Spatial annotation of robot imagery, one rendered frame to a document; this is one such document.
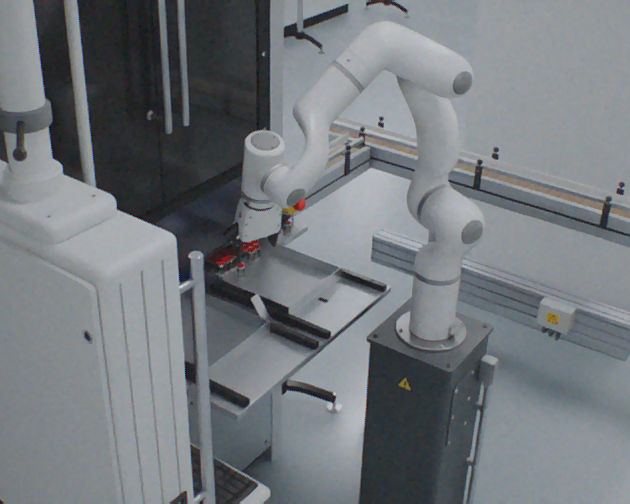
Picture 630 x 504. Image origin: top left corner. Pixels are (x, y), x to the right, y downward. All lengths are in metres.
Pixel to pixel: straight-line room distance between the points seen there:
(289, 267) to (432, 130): 0.76
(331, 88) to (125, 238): 0.64
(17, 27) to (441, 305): 1.33
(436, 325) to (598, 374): 1.61
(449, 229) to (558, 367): 1.79
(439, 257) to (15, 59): 1.19
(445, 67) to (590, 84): 1.66
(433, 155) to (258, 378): 0.68
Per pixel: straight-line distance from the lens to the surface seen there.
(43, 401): 1.66
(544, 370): 3.82
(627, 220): 3.01
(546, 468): 3.37
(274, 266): 2.64
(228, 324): 2.39
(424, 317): 2.34
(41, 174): 1.51
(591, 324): 3.24
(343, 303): 2.48
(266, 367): 2.24
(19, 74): 1.44
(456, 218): 2.14
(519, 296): 3.30
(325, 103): 1.89
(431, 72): 1.95
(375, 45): 1.91
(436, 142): 2.09
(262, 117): 2.51
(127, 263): 1.39
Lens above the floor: 2.25
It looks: 30 degrees down
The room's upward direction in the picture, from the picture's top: 2 degrees clockwise
